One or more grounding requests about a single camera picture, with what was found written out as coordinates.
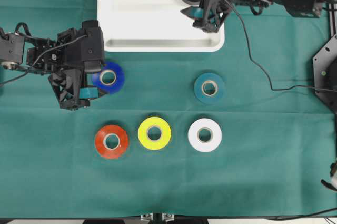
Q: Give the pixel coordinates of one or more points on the green table cloth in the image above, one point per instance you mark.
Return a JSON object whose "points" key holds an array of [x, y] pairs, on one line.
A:
{"points": [[278, 138]]}

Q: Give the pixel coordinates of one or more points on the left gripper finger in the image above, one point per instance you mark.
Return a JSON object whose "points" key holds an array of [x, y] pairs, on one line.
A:
{"points": [[90, 93]]}

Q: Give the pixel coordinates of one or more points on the yellow tape roll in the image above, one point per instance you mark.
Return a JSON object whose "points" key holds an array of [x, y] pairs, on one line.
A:
{"points": [[154, 122]]}

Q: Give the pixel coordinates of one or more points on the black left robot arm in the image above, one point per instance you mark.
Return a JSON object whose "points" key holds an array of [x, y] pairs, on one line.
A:
{"points": [[20, 51]]}

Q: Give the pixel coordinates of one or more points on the metal table clamp bracket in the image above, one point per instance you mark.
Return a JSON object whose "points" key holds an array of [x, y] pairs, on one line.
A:
{"points": [[158, 218]]}

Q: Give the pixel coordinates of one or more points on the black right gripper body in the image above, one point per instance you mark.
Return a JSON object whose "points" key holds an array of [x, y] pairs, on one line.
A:
{"points": [[216, 12]]}

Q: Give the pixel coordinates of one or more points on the white plastic tray case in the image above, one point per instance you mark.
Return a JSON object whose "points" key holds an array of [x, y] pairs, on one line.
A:
{"points": [[152, 26]]}

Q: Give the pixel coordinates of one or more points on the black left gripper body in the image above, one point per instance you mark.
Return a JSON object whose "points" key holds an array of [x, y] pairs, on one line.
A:
{"points": [[67, 75]]}

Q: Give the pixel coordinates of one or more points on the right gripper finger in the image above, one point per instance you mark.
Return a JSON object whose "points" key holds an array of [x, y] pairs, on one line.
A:
{"points": [[192, 12]]}

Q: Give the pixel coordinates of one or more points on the red tape roll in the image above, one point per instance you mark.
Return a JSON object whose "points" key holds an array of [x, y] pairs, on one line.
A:
{"points": [[101, 137]]}

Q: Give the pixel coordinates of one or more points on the white tape roll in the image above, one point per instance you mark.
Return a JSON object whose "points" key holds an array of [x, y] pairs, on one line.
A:
{"points": [[215, 133]]}

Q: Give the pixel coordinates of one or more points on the teal tape roll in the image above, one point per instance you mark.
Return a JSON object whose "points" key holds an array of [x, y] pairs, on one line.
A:
{"points": [[209, 88]]}

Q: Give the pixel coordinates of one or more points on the white object at edge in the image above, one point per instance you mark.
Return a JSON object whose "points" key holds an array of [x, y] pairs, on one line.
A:
{"points": [[331, 185]]}

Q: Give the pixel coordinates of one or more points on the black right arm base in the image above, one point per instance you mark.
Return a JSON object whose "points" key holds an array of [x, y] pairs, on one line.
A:
{"points": [[324, 71]]}

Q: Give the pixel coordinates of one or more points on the blue tape roll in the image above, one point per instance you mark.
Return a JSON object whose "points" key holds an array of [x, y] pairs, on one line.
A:
{"points": [[110, 79]]}

